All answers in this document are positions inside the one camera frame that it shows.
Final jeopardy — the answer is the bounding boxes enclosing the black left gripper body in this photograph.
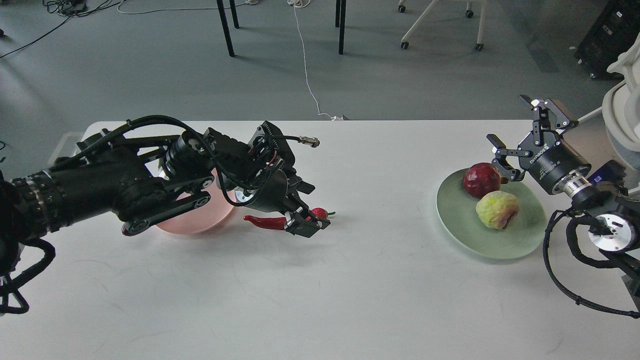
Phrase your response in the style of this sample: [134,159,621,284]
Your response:
[235,170,301,214]

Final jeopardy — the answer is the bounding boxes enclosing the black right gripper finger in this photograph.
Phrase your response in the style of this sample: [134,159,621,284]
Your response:
[486,134,531,182]
[519,95,579,147]

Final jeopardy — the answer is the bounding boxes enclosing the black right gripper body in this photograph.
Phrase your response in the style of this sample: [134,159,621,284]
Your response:
[518,135,592,196]

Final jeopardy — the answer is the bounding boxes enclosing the dark red pomegranate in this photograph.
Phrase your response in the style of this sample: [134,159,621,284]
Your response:
[462,162,508,199]

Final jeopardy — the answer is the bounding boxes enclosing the red chili pepper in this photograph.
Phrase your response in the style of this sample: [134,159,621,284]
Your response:
[243,207,336,231]

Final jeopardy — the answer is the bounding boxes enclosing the yellow-green custard apple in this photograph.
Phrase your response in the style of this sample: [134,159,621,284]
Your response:
[475,190,521,230]

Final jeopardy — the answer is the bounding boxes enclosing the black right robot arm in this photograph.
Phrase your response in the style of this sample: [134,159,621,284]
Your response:
[487,95,640,319]

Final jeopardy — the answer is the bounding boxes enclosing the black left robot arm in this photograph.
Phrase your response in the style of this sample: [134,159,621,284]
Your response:
[0,115,330,315]

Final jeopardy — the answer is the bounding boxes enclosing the green plate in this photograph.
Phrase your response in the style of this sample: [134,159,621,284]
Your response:
[436,168,547,260]

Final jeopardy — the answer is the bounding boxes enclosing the pink plate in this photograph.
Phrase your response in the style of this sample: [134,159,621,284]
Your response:
[155,182,234,235]

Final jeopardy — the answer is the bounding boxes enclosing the black equipment case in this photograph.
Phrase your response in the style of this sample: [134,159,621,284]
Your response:
[574,0,640,80]

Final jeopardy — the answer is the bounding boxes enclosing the white office chair base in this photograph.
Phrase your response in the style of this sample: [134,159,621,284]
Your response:
[400,0,490,52]

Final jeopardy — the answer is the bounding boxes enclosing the black table legs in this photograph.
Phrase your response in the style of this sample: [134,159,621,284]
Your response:
[216,0,347,58]

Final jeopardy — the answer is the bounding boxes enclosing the white cable on floor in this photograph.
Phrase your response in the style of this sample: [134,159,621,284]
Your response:
[117,0,346,122]

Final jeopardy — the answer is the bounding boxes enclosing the black cables on floor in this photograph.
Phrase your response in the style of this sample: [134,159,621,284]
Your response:
[0,0,126,60]

